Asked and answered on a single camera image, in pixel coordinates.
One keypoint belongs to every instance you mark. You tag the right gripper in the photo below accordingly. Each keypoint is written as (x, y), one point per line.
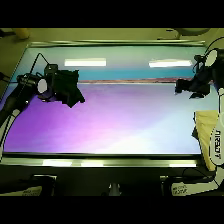
(196, 86)

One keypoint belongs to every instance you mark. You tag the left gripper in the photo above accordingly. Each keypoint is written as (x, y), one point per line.
(66, 87)

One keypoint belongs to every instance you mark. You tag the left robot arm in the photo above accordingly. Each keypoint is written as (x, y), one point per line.
(20, 95)

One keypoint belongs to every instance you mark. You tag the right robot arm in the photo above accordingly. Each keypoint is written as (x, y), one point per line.
(217, 143)

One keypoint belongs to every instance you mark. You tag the yellow garment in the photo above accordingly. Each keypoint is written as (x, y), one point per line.
(203, 128)

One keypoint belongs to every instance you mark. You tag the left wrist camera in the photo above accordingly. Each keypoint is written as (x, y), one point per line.
(51, 69)

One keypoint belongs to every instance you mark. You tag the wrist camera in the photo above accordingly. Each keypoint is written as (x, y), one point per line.
(198, 61)
(51, 69)

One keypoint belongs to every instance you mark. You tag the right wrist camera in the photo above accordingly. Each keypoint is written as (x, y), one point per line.
(198, 61)

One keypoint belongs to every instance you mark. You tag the silver frame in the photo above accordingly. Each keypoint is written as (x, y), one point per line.
(100, 162)

